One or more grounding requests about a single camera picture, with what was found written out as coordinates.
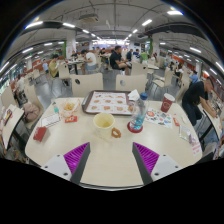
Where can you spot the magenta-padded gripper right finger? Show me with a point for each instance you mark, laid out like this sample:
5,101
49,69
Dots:
165,166

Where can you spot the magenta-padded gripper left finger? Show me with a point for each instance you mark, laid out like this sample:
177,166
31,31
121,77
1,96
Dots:
58,166

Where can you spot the clear bottle with blue cap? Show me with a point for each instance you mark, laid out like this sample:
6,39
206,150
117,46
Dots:
138,115

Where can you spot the clear plastic packet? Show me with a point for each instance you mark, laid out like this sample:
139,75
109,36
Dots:
185,133

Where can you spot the red sauce packet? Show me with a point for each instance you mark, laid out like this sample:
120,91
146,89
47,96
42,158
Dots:
71,119
176,122

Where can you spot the colourful sticker sheet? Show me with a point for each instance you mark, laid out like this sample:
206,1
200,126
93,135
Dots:
160,117

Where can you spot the flat round red coaster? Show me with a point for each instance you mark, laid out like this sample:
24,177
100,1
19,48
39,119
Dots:
130,127

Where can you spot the small clear teal-liquid bottle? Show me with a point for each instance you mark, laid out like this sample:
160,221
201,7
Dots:
55,108

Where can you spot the cream neighbouring table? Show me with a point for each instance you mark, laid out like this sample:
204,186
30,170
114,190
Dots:
13,128

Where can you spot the pink backpack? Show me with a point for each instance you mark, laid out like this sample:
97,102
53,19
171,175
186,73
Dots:
30,112

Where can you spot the red paper cup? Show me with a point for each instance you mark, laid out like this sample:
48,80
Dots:
167,104

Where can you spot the dark brown food tray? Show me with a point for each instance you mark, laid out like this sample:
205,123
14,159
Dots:
85,105

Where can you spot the cream chair holding backpack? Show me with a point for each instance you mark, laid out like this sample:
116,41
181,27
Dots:
33,96

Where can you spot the person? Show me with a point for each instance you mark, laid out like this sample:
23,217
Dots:
194,78
45,66
195,96
115,60
90,59
53,67
20,85

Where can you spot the white crumpled napkin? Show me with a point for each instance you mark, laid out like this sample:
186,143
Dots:
133,95

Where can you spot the printed paper tray liner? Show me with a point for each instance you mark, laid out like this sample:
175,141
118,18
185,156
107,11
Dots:
106,101

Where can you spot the cream chair with round hole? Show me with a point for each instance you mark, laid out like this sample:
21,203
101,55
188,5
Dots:
88,86
133,83

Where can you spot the group of cream chairs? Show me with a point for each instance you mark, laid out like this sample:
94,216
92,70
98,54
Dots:
140,68

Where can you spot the group of ceiling lights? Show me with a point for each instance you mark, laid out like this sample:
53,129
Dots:
33,24

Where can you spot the ceiling air conditioner unit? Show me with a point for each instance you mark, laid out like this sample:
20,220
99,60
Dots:
89,18

